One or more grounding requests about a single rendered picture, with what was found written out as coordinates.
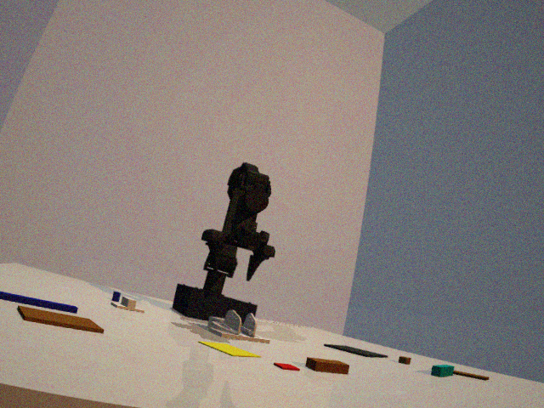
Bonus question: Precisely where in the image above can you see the teal block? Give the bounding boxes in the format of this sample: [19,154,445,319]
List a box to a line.
[431,365,455,377]

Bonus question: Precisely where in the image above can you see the dark blue flat bar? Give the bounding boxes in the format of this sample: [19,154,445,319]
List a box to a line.
[0,292,78,314]

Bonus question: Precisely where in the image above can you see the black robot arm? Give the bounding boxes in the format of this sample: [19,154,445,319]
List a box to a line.
[202,162,271,297]

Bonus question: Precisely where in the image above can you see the yellow flat plate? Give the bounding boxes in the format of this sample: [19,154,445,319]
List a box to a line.
[198,341,262,357]

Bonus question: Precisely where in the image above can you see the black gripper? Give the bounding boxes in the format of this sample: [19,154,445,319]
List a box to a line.
[201,214,275,281]

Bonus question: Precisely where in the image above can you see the brown rectangular block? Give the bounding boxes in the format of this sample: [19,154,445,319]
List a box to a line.
[306,357,349,374]

